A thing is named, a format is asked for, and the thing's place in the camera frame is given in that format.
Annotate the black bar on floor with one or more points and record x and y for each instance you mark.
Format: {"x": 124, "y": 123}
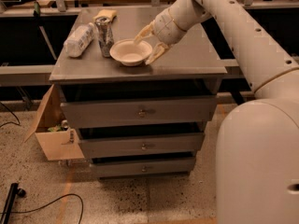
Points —
{"x": 14, "y": 191}

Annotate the bottom grey drawer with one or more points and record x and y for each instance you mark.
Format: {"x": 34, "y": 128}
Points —
{"x": 146, "y": 167}

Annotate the grey drawer cabinet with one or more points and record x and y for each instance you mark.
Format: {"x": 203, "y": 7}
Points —
{"x": 191, "y": 68}

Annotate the clear plastic water bottle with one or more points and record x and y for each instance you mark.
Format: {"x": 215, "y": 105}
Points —
{"x": 79, "y": 40}

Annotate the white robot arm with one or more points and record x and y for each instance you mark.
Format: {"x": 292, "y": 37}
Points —
{"x": 257, "y": 150}

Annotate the white paper bowl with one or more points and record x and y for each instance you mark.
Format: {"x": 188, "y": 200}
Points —
{"x": 128, "y": 53}

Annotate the grey drawer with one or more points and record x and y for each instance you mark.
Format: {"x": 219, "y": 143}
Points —
{"x": 141, "y": 145}
{"x": 113, "y": 113}
{"x": 146, "y": 167}

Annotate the middle grey drawer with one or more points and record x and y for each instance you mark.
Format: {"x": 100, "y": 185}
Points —
{"x": 141, "y": 145}

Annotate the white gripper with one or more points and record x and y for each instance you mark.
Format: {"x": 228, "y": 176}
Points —
{"x": 166, "y": 28}

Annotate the open cardboard box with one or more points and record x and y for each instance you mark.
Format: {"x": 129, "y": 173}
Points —
{"x": 58, "y": 141}

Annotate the green item in box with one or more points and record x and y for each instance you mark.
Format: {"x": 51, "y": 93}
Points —
{"x": 56, "y": 128}

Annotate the top grey drawer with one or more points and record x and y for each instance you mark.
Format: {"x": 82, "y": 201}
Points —
{"x": 113, "y": 113}

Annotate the silver redbull can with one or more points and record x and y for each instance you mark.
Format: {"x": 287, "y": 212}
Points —
{"x": 105, "y": 36}

